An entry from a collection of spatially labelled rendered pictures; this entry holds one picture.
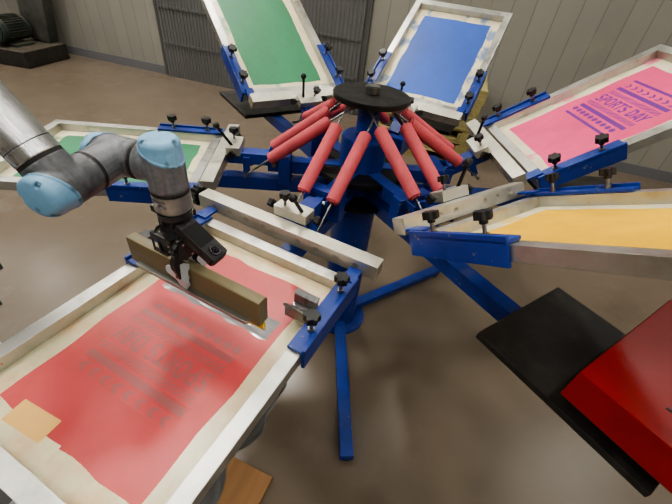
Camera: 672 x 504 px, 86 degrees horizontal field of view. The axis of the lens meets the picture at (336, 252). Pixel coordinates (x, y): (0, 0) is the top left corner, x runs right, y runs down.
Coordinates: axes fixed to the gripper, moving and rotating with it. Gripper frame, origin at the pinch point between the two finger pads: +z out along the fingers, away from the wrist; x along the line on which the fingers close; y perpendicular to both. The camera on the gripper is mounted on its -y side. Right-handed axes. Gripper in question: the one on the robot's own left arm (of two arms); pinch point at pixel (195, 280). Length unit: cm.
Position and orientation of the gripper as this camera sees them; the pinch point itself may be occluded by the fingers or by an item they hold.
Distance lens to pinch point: 94.3
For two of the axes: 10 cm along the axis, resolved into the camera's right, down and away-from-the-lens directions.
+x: -4.7, 5.3, -7.1
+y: -8.8, -3.7, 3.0
